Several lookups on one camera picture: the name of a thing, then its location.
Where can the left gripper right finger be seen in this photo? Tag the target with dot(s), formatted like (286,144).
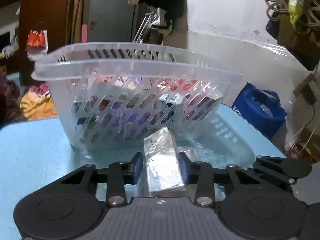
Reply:
(185,167)

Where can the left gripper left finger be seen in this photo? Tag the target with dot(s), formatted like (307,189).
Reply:
(135,168)

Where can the silver foil packet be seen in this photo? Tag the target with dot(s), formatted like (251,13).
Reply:
(163,174)

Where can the blue shopping bag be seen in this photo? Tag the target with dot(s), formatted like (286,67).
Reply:
(261,108)

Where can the white plastic laundry basket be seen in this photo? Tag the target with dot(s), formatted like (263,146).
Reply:
(115,94)

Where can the brown hanging bag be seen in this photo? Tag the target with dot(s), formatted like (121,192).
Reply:
(304,47)

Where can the maroon clothes pile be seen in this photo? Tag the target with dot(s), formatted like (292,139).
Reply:
(10,110)

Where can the grey metal door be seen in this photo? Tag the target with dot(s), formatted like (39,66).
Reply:
(111,21)

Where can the red white hanging bag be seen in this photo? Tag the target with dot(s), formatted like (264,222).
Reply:
(37,45)

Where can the dark red wooden wardrobe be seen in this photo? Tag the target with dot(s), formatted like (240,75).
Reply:
(51,16)

